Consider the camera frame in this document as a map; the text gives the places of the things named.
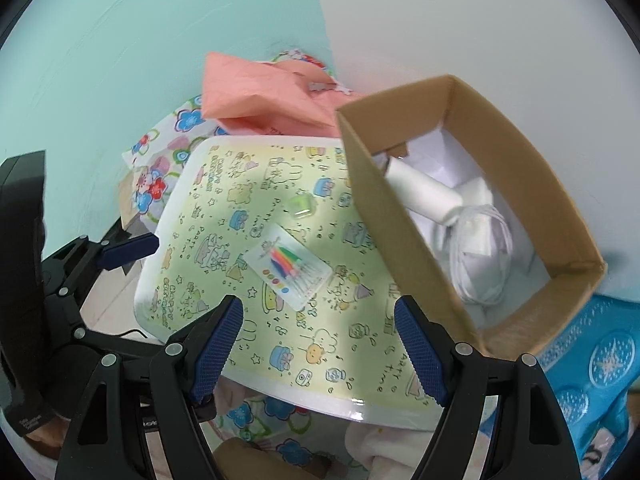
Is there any white cloth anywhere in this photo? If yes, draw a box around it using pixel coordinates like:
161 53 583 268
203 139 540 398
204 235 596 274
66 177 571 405
383 157 494 226

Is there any pink paper bag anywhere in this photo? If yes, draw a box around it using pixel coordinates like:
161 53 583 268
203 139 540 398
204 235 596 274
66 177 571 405
201 49 362 138

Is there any floral patterned cloth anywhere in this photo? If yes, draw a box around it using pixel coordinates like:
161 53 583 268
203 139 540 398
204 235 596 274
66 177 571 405
121 48 342 231

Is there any white cable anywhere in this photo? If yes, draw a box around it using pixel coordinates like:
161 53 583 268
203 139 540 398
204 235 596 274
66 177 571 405
447 201 514 307

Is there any left hand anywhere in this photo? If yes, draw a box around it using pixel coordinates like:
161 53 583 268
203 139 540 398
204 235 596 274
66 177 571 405
213 438 332 480

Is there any small green case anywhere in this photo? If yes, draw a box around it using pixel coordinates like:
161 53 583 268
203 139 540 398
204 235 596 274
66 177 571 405
288 192 317 219

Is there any yellow cartoon tray table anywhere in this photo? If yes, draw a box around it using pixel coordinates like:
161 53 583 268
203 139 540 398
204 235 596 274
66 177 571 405
134 136 440 430

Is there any brown cardboard box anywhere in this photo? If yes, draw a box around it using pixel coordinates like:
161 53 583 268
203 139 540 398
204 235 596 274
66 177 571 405
336 75 606 359

